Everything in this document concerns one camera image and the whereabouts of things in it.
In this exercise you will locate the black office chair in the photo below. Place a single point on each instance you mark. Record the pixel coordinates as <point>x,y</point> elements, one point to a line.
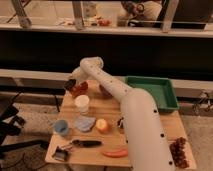
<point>8,118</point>

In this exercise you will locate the white cup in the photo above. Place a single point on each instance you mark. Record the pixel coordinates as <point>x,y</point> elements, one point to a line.
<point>82,103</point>

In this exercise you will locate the green plastic tray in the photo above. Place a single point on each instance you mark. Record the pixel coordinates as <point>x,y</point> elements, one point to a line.
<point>160,88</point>

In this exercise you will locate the black eraser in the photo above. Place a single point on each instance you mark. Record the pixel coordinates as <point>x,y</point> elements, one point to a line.
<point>69,84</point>

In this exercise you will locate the brown grape bunch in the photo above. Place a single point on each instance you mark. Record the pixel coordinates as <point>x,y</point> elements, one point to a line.
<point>178,154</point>

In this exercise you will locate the black handled peeler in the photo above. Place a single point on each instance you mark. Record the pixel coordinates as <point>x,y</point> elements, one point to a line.
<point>62,153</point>

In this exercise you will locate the blue cup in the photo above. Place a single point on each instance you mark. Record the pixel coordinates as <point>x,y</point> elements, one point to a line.
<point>61,127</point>

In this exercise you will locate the blue crumpled cloth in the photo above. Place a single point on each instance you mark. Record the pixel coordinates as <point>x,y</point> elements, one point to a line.
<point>84,123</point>

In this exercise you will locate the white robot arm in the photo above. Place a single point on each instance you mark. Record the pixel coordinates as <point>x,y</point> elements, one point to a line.
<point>148,149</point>

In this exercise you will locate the red yellow apple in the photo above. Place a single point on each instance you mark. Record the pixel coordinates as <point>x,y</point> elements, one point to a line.
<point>102,125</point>

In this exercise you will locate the red bowl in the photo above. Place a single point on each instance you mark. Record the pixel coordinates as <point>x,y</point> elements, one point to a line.
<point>79,89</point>

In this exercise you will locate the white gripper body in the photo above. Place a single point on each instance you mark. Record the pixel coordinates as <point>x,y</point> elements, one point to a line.
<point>79,75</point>

